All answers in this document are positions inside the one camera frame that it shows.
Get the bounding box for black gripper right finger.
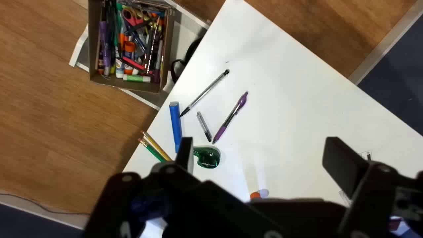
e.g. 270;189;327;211
321;136;423;238

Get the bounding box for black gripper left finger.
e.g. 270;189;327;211
80;136;208;238

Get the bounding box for blue marker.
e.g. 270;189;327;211
167;100;183;153

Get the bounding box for red marker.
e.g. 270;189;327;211
120;54;146;72

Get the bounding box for purple marker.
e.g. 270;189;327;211
96;19;109;76

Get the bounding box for cardboard box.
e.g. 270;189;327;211
87;0;175;94

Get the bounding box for yellow pencil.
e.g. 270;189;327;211
140;129;174;162

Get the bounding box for green pencil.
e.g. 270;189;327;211
137;137;166;164

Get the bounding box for short grey pen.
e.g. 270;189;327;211
195;109;214;144

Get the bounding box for purple pen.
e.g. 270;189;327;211
211;90;249;145

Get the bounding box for long black pen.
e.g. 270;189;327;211
178;67;231;119

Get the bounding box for small orange white object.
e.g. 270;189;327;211
248;187;270;202

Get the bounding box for green glue stick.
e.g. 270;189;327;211
121;72;152;84

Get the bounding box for white open drawer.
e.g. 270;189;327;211
68;0;211;111

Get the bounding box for orange capped glue stick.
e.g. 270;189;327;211
115;31;132;75

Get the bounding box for black looped cable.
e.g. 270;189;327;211
169;27;208;83

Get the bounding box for red handled scissors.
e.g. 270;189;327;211
121;5;146;29

